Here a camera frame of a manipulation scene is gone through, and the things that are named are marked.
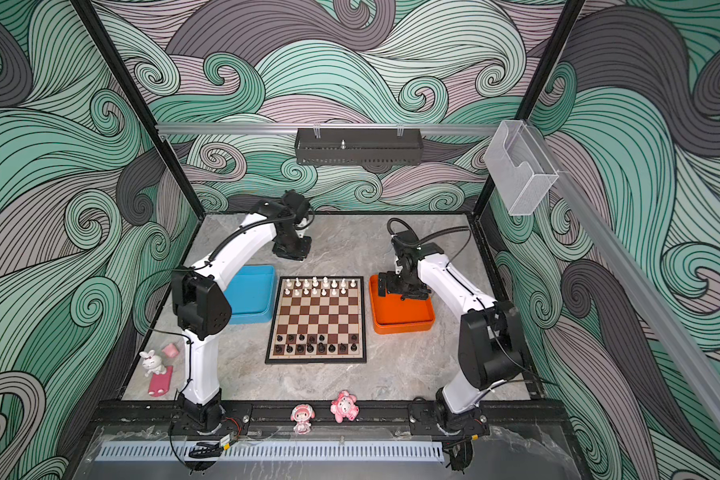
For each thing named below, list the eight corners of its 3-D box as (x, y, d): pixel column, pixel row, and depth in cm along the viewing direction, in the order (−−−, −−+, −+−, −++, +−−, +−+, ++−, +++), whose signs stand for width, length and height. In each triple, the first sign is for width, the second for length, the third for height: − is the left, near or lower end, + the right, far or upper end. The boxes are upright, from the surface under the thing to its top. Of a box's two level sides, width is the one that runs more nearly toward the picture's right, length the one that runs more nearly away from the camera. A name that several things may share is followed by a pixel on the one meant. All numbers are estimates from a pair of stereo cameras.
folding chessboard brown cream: (264, 363, 84) (262, 360, 82) (280, 280, 102) (278, 276, 100) (366, 363, 84) (366, 360, 82) (364, 280, 103) (364, 276, 100)
